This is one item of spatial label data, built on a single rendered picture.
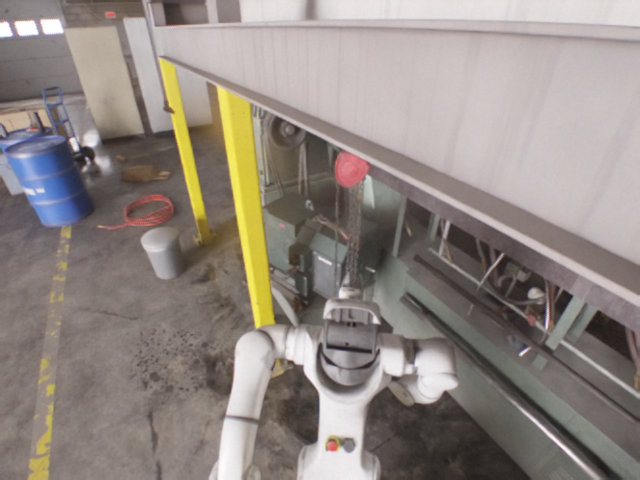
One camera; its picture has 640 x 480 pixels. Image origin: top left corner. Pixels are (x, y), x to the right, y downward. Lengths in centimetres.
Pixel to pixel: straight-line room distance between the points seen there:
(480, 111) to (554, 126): 9
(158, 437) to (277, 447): 67
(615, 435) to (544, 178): 148
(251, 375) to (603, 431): 142
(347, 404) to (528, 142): 60
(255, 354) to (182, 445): 140
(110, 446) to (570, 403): 228
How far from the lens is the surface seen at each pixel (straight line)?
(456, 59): 49
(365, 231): 195
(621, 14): 86
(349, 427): 90
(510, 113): 45
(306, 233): 195
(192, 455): 213
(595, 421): 180
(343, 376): 76
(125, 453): 227
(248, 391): 82
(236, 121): 134
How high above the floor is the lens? 189
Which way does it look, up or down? 34 degrees down
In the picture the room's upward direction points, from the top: straight up
